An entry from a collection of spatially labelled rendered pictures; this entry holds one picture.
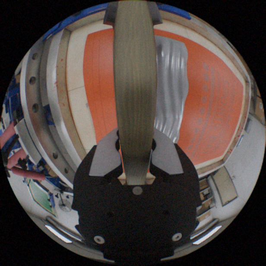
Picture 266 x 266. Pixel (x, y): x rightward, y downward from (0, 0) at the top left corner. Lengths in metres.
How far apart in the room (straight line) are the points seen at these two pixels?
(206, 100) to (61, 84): 0.33
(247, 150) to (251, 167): 0.64
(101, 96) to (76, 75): 0.08
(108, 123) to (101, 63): 0.13
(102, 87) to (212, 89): 0.26
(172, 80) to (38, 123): 0.30
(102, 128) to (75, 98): 0.09
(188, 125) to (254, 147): 3.58
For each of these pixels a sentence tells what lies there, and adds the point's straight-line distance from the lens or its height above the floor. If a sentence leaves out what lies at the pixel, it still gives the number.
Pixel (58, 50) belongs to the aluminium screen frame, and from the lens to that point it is 0.22.
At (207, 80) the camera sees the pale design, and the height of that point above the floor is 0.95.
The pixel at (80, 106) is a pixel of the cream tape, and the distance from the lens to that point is 0.20.
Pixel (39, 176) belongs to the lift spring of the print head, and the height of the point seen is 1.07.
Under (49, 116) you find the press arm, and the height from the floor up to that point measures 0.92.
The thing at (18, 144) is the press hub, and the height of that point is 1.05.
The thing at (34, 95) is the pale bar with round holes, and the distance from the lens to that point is 0.24.
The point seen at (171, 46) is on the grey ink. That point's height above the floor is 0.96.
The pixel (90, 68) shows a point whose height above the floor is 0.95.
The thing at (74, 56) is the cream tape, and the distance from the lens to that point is 0.22.
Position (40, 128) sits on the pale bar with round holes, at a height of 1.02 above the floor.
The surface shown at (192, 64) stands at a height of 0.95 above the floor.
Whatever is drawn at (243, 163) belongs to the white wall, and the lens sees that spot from 3.90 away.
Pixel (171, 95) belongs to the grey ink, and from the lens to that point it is 0.17.
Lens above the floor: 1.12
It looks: 58 degrees down
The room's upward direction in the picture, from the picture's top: 180 degrees clockwise
